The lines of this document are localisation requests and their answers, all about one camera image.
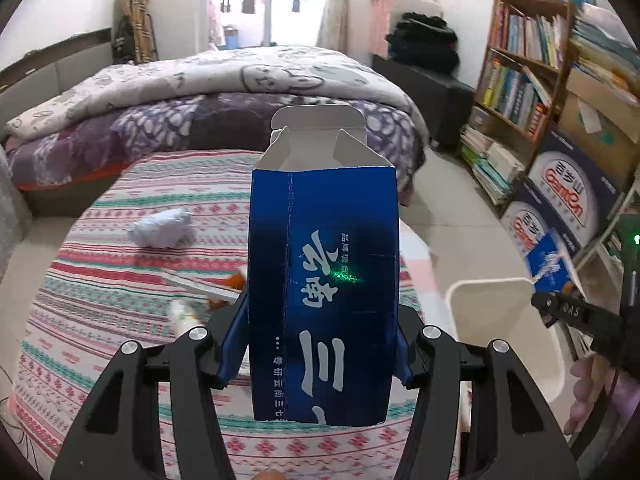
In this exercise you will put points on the person's right hand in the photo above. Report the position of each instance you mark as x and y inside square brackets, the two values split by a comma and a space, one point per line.
[582, 390]

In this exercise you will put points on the patterned striped tablecloth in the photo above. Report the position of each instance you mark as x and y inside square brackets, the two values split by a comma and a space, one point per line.
[125, 280]

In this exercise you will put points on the white storage box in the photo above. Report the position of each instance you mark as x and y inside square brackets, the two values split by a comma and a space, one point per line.
[417, 4]

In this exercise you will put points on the white cartoon print quilt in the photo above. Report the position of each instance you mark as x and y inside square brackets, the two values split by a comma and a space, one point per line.
[200, 72]

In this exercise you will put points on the blue white packet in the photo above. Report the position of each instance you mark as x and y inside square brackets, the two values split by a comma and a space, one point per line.
[547, 265]

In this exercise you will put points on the purple spotted blanket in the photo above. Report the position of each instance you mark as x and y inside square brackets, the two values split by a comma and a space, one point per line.
[165, 125]

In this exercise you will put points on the pink blanket under tablecloth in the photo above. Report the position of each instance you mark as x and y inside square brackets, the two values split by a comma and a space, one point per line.
[417, 255]

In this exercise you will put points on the blue bucket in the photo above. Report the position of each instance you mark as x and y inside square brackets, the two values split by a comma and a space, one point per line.
[231, 39]

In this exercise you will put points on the wooden bookshelf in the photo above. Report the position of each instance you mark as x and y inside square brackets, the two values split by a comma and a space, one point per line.
[485, 50]

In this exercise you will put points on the plaid coat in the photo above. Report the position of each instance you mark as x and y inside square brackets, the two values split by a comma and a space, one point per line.
[140, 15]

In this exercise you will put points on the beige curtain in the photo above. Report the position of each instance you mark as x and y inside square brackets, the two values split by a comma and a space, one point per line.
[334, 5]

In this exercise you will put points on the row of upright books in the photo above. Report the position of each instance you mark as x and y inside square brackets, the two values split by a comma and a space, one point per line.
[530, 35]
[515, 95]

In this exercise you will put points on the pile of black clothes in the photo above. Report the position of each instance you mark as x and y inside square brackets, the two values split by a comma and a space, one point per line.
[425, 42]

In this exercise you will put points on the white orange wrapper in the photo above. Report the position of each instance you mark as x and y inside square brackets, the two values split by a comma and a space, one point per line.
[200, 285]

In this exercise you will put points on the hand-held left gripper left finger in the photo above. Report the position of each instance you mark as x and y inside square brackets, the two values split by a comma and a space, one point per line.
[232, 347]

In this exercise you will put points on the pink hanging cloth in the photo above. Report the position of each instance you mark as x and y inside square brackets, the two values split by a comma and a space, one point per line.
[381, 27]

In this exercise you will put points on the black bag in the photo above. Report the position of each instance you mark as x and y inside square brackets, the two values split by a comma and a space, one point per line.
[121, 42]

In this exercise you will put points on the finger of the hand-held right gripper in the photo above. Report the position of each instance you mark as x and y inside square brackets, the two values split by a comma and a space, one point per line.
[575, 312]

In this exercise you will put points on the white paper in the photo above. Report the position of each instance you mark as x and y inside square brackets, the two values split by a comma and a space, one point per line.
[162, 230]

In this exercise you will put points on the blue paper carton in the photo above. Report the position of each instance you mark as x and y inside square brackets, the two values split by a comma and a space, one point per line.
[325, 270]

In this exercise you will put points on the white plastic bin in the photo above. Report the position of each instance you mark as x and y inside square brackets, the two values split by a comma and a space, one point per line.
[500, 330]

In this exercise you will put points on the pile of books and papers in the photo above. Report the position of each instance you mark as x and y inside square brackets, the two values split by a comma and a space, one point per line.
[605, 45]

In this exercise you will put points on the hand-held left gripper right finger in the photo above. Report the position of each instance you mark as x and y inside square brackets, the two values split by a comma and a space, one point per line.
[403, 357]

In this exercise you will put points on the bed with grey headboard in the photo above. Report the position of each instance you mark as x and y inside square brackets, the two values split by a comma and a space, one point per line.
[65, 65]

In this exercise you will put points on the black low cabinet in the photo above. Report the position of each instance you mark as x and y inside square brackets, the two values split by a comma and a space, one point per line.
[440, 100]

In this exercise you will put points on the stack of lying books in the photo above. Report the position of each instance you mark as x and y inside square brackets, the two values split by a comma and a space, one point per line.
[487, 165]

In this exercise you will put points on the brown cardboard box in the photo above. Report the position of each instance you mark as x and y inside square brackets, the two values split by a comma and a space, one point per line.
[597, 130]

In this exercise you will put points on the grey striped cushion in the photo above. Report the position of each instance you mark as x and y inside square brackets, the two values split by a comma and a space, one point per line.
[12, 210]

